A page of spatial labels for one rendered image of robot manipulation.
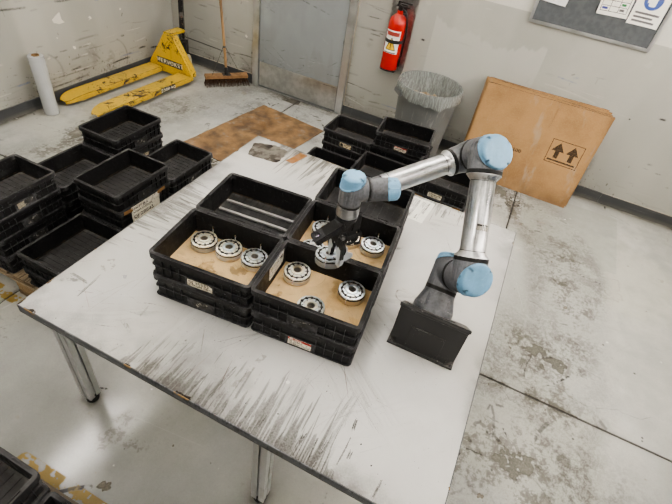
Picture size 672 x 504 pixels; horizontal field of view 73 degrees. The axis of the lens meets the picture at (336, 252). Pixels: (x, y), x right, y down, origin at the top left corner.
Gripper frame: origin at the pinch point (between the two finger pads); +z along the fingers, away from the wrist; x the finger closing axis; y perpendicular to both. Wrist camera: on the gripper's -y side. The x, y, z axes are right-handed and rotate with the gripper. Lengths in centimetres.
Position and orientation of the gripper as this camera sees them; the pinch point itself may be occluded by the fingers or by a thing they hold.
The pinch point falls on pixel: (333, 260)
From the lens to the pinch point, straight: 159.2
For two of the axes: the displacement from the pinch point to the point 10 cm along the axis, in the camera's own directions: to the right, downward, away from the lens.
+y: 8.6, -2.4, 4.4
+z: -1.3, 7.4, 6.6
